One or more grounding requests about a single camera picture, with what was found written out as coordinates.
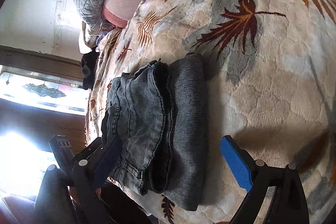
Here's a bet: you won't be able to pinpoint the grey denim pants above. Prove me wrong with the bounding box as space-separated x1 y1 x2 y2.
101 53 208 211

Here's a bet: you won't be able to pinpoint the stained glass window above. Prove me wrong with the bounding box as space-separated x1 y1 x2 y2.
1 65 89 115

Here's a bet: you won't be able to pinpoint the black garment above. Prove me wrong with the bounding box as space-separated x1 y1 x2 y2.
80 47 100 90

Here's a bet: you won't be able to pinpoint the cream cushion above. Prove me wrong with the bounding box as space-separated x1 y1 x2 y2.
78 21 101 55

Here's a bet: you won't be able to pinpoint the beige leaf pattern blanket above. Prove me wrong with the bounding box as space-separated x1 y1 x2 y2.
87 0 335 223

